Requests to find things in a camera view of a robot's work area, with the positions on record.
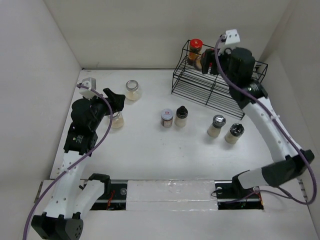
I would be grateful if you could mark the silver cap grinder bottle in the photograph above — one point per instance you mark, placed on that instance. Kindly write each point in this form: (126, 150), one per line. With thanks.
(218, 122)

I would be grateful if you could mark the red lid sauce jar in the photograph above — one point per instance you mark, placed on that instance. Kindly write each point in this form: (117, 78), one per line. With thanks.
(195, 47)
(197, 62)

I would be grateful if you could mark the near glass jar silver rim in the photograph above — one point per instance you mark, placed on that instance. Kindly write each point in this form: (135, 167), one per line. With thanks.
(117, 120)

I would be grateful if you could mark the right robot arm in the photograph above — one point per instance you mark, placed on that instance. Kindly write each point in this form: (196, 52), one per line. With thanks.
(289, 159)

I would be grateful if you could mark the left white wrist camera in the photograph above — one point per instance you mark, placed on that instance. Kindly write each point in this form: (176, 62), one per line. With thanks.
(88, 84)

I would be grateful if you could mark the black cap white powder bottle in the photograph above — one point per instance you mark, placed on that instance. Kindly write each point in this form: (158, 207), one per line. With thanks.
(181, 116)

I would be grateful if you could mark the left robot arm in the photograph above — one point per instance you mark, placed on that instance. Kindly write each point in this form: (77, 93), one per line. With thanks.
(63, 217)

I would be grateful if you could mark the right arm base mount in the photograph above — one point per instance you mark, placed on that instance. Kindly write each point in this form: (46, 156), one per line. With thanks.
(230, 195)

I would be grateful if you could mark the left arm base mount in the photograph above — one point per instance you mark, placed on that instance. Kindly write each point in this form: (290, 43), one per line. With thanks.
(114, 198)

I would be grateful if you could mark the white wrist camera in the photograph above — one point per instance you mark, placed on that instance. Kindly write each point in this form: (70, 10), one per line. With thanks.
(88, 84)
(231, 38)

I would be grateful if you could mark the far glass jar silver rim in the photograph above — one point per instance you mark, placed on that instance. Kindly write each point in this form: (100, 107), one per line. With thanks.
(133, 90)

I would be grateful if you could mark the black cap grinder bottle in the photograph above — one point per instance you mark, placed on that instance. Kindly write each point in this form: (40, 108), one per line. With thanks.
(234, 133)

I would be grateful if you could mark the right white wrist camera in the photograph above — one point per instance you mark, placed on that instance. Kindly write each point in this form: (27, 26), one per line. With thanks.
(231, 38)

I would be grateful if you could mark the glass jar silver rim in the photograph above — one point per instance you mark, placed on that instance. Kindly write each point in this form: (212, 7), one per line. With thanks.
(133, 90)
(117, 120)

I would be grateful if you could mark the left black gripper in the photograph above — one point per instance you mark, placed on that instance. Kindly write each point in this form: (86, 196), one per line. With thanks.
(117, 100)

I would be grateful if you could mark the black wire rack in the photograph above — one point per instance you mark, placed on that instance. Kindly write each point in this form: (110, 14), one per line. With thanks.
(207, 90)

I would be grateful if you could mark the white lid spice jar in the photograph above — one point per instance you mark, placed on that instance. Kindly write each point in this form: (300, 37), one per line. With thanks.
(166, 117)

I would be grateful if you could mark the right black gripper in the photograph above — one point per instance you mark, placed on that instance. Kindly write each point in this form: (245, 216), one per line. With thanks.
(208, 58)

